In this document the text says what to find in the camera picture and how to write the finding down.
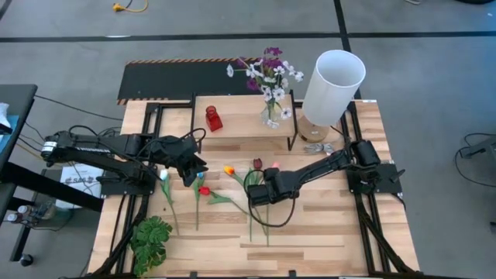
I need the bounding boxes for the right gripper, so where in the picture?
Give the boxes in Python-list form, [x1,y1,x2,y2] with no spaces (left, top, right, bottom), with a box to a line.
[246,168,301,207]

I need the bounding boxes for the green artificial leaf plant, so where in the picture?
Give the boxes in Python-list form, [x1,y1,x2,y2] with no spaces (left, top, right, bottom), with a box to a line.
[129,215,174,277]

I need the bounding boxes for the white tulip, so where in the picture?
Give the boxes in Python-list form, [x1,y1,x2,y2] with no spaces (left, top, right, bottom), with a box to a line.
[158,168,181,236]
[192,171,206,232]

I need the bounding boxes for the dark red tulip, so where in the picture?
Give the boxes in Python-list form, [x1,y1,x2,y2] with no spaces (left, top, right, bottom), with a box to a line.
[247,157,267,193]

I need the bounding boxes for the white printed cardboard box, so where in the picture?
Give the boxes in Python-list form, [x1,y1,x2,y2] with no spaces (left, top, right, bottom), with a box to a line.
[56,163,105,210]

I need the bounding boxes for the white crumpled tissue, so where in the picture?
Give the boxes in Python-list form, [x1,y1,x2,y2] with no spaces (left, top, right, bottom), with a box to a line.
[0,102,12,129]

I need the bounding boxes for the clear vase purple white flowers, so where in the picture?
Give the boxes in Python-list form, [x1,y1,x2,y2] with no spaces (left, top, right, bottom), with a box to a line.
[226,46,305,131]

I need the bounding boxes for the white shade wooden table lamp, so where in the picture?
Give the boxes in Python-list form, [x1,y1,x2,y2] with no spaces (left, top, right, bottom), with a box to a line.
[296,49,367,143]

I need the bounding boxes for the black lamp cord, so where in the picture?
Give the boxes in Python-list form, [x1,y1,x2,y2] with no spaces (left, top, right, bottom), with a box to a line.
[329,124,350,147]

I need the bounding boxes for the black floor equipment with cables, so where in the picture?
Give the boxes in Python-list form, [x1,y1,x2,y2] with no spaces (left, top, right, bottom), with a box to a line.
[453,133,496,189]

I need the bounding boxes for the wooden shelf with black frame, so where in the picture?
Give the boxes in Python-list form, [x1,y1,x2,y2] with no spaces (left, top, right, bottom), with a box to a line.
[189,89,299,155]

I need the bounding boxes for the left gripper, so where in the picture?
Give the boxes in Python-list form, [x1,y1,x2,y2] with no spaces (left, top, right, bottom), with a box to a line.
[149,135,209,188]

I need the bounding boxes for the red ribbed glass vase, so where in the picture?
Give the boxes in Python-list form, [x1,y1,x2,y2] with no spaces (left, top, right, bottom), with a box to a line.
[205,105,224,133]

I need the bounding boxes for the black metal table frame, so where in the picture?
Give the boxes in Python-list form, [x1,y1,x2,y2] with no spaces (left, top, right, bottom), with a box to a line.
[87,98,422,279]

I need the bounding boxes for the black hazard-striped floor mat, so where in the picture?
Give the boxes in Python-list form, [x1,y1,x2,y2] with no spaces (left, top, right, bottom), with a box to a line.
[116,57,268,106]

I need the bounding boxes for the yellow extension cord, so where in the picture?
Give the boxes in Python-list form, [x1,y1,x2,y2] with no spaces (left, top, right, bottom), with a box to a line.
[112,0,150,13]

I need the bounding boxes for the blue flat object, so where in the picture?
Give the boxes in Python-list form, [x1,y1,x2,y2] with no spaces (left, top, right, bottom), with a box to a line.
[0,115,19,154]

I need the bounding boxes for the yellow orange tulip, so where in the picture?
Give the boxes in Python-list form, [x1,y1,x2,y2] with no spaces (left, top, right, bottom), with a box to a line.
[223,165,253,242]

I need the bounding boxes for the clear glass vase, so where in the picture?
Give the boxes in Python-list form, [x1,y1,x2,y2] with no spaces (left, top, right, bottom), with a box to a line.
[260,101,282,129]

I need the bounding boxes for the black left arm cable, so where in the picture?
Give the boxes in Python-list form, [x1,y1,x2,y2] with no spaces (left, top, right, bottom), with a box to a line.
[139,127,207,156]

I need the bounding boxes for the thin black floor cable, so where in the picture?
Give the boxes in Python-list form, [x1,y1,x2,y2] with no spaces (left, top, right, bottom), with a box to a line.
[34,95,123,122]

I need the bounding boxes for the black side table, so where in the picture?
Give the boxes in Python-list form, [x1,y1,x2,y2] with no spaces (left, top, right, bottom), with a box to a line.
[0,84,105,268]

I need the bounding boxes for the bright red tulip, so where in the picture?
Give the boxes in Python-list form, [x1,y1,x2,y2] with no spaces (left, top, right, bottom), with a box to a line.
[198,185,251,216]

